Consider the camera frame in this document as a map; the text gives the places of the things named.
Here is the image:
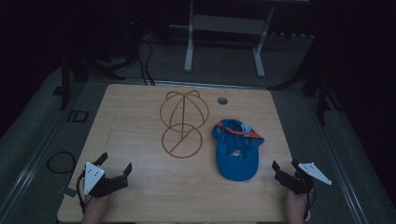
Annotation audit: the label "white metal stand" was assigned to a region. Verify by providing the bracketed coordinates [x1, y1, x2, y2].
[169, 0, 276, 78]

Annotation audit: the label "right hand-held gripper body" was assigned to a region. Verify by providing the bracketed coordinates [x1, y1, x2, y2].
[274, 161, 332, 196]

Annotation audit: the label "black floor cables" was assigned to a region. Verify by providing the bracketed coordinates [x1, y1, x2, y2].
[136, 40, 156, 86]

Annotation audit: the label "black cable loop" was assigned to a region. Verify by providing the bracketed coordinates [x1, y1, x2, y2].
[46, 150, 78, 175]

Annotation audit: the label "black tripod stand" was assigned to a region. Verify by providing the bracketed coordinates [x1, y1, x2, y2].
[52, 52, 138, 111]
[267, 46, 344, 125]

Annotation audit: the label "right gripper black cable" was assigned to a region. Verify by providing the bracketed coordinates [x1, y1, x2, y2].
[305, 186, 316, 220]

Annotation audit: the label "person's left hand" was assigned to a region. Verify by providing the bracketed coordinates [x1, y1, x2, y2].
[81, 194, 110, 224]

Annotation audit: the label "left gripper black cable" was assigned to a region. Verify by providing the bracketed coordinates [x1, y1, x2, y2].
[76, 172, 87, 216]

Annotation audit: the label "gold wire hat stand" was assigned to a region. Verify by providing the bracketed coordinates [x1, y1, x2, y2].
[159, 90, 210, 160]

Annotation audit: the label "grey tape piece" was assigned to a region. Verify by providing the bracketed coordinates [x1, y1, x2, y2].
[59, 186, 78, 199]

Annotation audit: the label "person's right hand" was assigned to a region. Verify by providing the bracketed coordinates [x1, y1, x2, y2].
[286, 188, 313, 224]

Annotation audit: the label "blue baseball cap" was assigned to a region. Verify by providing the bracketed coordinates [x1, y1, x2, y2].
[211, 119, 265, 182]

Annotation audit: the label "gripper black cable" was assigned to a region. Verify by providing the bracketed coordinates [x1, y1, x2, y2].
[76, 172, 87, 216]
[305, 186, 316, 220]

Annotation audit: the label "black rectangular floor frame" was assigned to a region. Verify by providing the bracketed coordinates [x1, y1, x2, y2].
[66, 109, 90, 123]

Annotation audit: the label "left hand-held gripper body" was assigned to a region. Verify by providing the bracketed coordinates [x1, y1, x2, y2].
[82, 161, 130, 199]

